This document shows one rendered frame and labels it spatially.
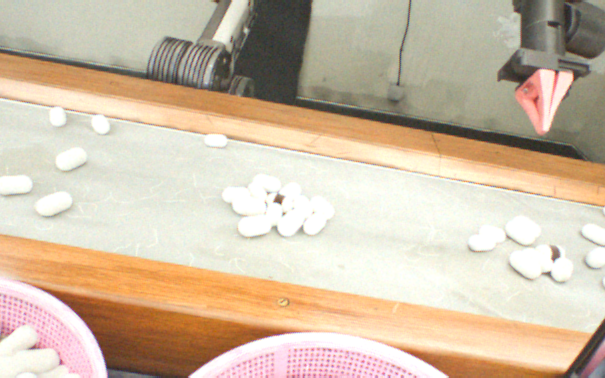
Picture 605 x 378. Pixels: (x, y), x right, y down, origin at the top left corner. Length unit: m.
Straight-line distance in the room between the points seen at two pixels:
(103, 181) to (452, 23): 2.27
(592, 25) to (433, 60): 1.93
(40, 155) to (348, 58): 2.12
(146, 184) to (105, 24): 2.23
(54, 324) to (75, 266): 0.05
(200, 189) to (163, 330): 0.21
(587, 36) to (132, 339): 0.70
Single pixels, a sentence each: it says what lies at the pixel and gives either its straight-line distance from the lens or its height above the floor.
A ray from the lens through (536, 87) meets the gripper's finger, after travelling 0.71.
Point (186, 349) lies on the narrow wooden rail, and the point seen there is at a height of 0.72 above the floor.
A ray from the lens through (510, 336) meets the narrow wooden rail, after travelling 0.47.
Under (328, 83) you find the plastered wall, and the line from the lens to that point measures 2.65.
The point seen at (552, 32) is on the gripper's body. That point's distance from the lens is 0.75.
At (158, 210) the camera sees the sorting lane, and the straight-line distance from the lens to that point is 0.54.
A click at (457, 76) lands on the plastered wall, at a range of 2.75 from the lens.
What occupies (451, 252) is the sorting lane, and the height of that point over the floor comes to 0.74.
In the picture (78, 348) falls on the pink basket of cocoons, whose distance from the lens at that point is 0.40.
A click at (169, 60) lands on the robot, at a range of 0.91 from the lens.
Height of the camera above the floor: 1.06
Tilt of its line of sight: 32 degrees down
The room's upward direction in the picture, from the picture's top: 12 degrees clockwise
